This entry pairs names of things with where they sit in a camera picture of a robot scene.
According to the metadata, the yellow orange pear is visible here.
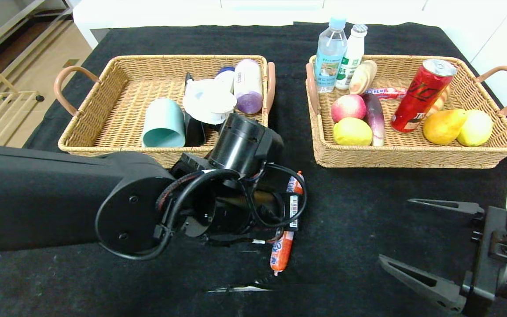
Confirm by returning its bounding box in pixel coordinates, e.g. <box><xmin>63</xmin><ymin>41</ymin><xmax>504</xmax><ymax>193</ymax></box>
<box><xmin>422</xmin><ymin>109</ymin><xmax>468</xmax><ymax>146</ymax></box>

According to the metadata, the white bottle purple cap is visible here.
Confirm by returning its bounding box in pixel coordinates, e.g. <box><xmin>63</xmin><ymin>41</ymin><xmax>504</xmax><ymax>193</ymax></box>
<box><xmin>234</xmin><ymin>59</ymin><xmax>264</xmax><ymax>115</ymax></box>

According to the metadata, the purple eggplant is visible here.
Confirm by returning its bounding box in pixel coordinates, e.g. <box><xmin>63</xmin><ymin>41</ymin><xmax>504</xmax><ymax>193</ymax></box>
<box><xmin>361</xmin><ymin>93</ymin><xmax>385</xmax><ymax>147</ymax></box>

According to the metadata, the ridged bread roll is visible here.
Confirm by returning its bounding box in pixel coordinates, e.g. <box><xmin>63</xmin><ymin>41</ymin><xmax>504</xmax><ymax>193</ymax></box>
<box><xmin>349</xmin><ymin>60</ymin><xmax>378</xmax><ymax>95</ymax></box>

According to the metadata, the white milk bottle green label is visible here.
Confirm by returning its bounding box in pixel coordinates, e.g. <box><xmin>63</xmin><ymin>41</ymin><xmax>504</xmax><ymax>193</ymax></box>
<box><xmin>335</xmin><ymin>24</ymin><xmax>368</xmax><ymax>91</ymax></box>

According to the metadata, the grey metal shelf unit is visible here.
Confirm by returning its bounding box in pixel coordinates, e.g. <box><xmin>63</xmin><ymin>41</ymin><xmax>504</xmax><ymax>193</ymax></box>
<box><xmin>0</xmin><ymin>0</ymin><xmax>73</xmax><ymax>71</ymax></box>

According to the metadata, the white round lid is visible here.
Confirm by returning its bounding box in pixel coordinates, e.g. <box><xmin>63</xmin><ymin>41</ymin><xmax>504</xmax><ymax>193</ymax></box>
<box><xmin>182</xmin><ymin>78</ymin><xmax>238</xmax><ymax>125</ymax></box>

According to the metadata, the white cabinet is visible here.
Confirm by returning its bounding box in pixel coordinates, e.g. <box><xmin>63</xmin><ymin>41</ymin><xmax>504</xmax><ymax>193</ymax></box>
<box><xmin>72</xmin><ymin>0</ymin><xmax>430</xmax><ymax>50</ymax></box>

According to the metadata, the yellow lemon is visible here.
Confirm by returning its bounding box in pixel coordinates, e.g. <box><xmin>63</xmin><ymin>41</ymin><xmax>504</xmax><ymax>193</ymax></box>
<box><xmin>457</xmin><ymin>109</ymin><xmax>494</xmax><ymax>147</ymax></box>
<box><xmin>333</xmin><ymin>117</ymin><xmax>373</xmax><ymax>147</ymax></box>

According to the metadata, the striped croissant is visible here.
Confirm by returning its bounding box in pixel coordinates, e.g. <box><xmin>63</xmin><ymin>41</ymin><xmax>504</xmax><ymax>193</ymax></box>
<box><xmin>426</xmin><ymin>86</ymin><xmax>451</xmax><ymax>117</ymax></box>

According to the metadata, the pink peach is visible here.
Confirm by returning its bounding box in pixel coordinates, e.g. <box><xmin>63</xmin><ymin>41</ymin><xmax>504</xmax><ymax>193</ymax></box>
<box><xmin>331</xmin><ymin>94</ymin><xmax>367</xmax><ymax>123</ymax></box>

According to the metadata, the black flat case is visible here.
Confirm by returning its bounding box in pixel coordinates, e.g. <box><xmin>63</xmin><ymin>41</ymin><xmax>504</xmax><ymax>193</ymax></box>
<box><xmin>185</xmin><ymin>73</ymin><xmax>207</xmax><ymax>147</ymax></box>

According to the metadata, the white lotion bottle blue cap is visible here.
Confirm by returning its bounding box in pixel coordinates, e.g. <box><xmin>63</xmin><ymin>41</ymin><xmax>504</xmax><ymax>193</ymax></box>
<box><xmin>215</xmin><ymin>67</ymin><xmax>235</xmax><ymax>84</ymax></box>

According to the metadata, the light wooden rack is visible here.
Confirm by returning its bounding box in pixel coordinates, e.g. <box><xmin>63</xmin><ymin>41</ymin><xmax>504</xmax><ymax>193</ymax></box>
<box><xmin>0</xmin><ymin>48</ymin><xmax>45</xmax><ymax>146</ymax></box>

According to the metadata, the red cola can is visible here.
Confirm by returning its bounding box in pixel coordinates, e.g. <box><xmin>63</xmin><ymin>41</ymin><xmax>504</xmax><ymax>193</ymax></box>
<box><xmin>391</xmin><ymin>59</ymin><xmax>458</xmax><ymax>133</ymax></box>

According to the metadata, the teal plastic mug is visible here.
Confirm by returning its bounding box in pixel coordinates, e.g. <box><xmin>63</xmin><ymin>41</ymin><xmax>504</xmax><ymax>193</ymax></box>
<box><xmin>141</xmin><ymin>98</ymin><xmax>186</xmax><ymax>148</ymax></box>

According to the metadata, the orange sausage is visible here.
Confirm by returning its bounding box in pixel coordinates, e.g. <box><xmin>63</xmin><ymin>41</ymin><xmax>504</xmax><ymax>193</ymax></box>
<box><xmin>270</xmin><ymin>171</ymin><xmax>305</xmax><ymax>276</ymax></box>

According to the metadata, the wicker basket holding food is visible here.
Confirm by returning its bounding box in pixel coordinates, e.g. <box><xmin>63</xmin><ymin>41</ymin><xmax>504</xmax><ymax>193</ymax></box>
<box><xmin>305</xmin><ymin>55</ymin><xmax>507</xmax><ymax>169</ymax></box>

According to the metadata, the wicker basket holding toiletries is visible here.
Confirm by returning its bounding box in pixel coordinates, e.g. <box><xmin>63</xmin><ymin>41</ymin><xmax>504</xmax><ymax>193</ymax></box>
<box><xmin>54</xmin><ymin>55</ymin><xmax>276</xmax><ymax>170</ymax></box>

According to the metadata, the clear water bottle blue label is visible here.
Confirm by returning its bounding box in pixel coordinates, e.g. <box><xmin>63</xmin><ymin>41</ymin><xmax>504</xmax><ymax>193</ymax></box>
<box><xmin>314</xmin><ymin>17</ymin><xmax>348</xmax><ymax>94</ymax></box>

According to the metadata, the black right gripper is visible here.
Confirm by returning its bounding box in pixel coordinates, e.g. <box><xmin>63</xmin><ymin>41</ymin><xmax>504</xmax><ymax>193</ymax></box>
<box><xmin>378</xmin><ymin>198</ymin><xmax>507</xmax><ymax>317</ymax></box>

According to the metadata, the red chewy candy pack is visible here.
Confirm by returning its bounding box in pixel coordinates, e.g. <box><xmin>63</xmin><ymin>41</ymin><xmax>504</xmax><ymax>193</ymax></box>
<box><xmin>364</xmin><ymin>87</ymin><xmax>408</xmax><ymax>100</ymax></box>

